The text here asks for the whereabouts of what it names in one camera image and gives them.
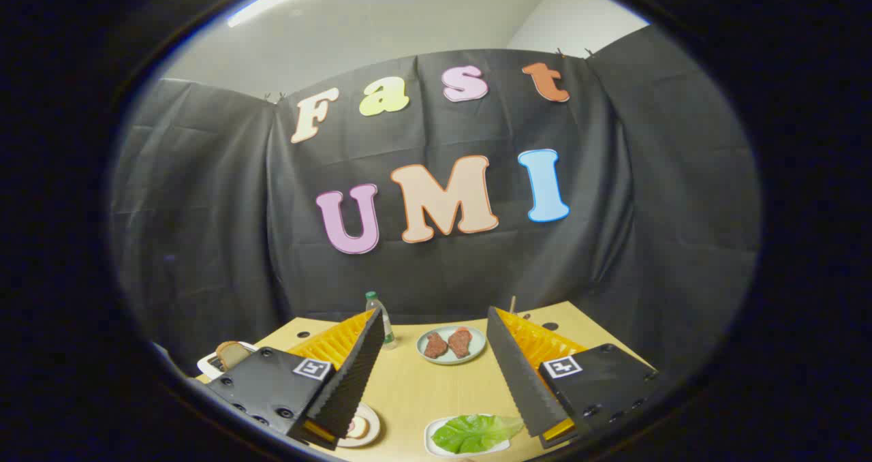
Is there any cream white toaster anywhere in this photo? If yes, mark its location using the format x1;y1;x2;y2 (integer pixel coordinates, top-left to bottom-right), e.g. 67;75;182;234
197;341;258;381

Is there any toasted bread slice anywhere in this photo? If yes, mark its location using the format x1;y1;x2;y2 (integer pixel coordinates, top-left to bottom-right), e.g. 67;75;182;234
216;341;251;371

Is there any green lettuce leaf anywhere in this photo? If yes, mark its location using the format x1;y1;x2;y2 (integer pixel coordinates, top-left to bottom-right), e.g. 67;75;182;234
431;414;525;455

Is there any white square plate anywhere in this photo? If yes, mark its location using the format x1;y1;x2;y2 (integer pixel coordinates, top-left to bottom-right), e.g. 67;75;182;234
424;414;525;458

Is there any clear plastic water bottle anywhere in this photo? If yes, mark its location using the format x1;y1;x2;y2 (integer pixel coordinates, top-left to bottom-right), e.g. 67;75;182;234
364;291;397;350

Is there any black backdrop cloth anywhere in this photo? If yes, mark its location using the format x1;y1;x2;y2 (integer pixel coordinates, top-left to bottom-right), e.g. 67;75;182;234
109;25;762;381

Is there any pale green oval plate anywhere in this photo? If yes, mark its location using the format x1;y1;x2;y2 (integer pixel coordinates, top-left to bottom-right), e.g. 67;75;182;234
416;324;487;366

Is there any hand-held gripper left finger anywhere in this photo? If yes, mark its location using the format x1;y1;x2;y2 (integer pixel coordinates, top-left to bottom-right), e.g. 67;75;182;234
204;307;386;450

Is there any round cream plate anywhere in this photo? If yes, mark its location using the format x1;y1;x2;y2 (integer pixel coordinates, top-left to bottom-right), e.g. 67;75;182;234
337;401;382;448

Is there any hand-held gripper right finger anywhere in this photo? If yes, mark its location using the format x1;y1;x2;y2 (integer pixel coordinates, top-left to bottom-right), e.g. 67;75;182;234
486;305;660;450

